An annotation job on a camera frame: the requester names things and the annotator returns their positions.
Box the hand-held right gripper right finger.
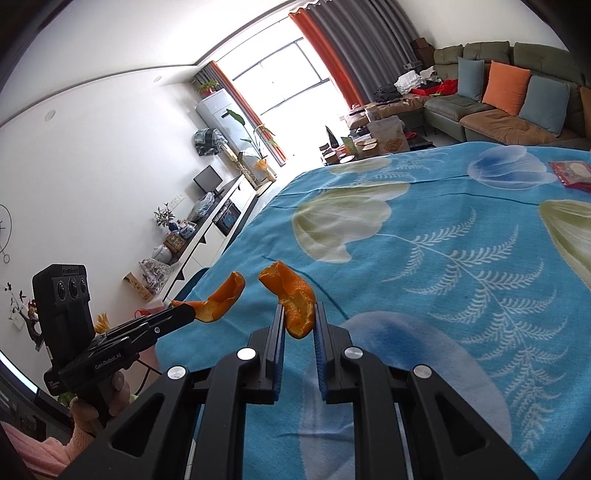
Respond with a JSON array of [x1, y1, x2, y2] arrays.
[[313, 302, 540, 480]]

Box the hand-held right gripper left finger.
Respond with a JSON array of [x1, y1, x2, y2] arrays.
[[98, 302, 288, 480]]

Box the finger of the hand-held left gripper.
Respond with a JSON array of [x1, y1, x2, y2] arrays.
[[131, 305, 184, 328], [137, 305, 198, 352]]

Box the thick orange peel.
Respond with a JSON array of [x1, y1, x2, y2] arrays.
[[258, 260, 317, 340]]

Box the curved orange peel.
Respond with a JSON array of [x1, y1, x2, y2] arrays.
[[171, 271, 246, 323]]

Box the person's left hand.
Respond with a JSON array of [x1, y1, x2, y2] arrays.
[[69, 371, 133, 438]]

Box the bamboo print box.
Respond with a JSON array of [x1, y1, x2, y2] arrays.
[[122, 272, 156, 302]]

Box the clear glass ship ornament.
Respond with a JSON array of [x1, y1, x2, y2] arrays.
[[139, 258, 172, 294]]

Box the white and black TV cabinet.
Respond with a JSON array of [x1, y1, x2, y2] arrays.
[[122, 175, 259, 304]]

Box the potted plant in blue vase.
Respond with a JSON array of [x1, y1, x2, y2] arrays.
[[154, 202, 181, 232]]

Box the clear plastic bag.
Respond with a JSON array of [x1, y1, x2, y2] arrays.
[[191, 192, 216, 223]]

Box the blue floral blanket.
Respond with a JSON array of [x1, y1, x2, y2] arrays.
[[154, 140, 591, 480]]

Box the black monitor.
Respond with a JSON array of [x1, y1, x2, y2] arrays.
[[192, 165, 223, 194]]

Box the covered standing fan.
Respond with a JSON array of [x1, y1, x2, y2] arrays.
[[192, 127, 227, 158]]

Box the large leafy potted plant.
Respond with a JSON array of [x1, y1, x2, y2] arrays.
[[224, 108, 278, 186]]

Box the white floor air conditioner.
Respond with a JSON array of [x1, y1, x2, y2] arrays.
[[196, 89, 246, 158]]

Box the orange curtain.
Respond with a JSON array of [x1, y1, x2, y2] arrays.
[[289, 9, 366, 110], [211, 60, 288, 165]]

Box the brown paper bag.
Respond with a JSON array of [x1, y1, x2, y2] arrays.
[[366, 115, 411, 156]]

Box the coffee table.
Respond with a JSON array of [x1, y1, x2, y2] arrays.
[[320, 129, 435, 167]]

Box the pile of white clothes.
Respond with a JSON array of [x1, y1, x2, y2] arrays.
[[394, 66, 438, 92]]

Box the green and brown sofa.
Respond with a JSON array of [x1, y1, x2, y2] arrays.
[[345, 41, 591, 151]]

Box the red cloth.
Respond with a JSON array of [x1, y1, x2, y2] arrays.
[[411, 79, 459, 97]]

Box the red snack packet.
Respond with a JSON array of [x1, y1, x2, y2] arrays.
[[549, 159, 591, 193]]

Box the blue pillow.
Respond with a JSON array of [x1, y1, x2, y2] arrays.
[[457, 57, 486, 103]]

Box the grey curtain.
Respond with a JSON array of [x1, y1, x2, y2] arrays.
[[307, 0, 426, 99]]

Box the orange pillow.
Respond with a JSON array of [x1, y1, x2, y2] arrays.
[[482, 60, 532, 116]]

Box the grey-blue pillow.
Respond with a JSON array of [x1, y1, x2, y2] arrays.
[[519, 75, 571, 137]]

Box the branch wall decoration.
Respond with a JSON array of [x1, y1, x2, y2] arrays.
[[4, 281, 43, 352]]

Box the wall clock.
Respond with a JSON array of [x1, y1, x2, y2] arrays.
[[0, 203, 15, 265]]

